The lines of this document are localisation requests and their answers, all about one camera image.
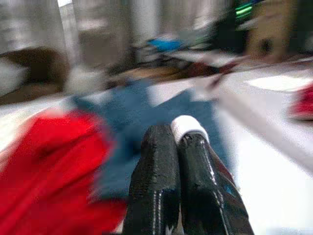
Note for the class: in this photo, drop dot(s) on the red cloth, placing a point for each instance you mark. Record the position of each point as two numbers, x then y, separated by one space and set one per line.
303 105

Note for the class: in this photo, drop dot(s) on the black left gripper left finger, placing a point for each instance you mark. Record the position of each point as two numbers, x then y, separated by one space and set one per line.
154 176

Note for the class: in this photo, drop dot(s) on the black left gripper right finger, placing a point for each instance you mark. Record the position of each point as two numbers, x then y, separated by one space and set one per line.
200 186

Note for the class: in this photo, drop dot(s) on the blue denim jeans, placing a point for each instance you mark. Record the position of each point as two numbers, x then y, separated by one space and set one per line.
137 105

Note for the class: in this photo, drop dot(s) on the red polo shirt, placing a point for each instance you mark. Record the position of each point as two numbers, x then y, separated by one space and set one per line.
49 159

